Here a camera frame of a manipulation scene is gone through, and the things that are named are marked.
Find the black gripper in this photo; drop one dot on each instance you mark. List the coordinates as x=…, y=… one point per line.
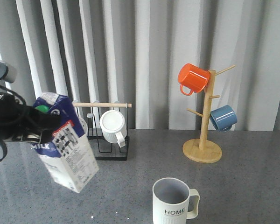
x=14, y=125

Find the blue white milk carton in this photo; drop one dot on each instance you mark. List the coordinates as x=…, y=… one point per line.
x=67, y=154

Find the white HOME mug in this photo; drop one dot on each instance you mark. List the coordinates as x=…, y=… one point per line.
x=173, y=202

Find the white smiley hanging mug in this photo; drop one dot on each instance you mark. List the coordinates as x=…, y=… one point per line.
x=83, y=125

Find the white ribbed hanging mug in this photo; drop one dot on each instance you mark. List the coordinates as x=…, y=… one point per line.
x=113, y=127

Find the grey pleated curtain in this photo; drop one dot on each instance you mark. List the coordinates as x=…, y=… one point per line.
x=132, y=51

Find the orange enamel mug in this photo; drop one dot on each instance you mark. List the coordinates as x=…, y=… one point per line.
x=192, y=79

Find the wooden mug tree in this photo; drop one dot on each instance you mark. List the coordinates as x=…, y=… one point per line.
x=202, y=150

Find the blue enamel mug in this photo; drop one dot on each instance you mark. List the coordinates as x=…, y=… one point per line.
x=223, y=118

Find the black wire mug rack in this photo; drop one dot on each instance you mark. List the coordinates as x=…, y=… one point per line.
x=91, y=113

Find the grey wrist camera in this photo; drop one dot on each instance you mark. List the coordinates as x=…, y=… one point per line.
x=8, y=72

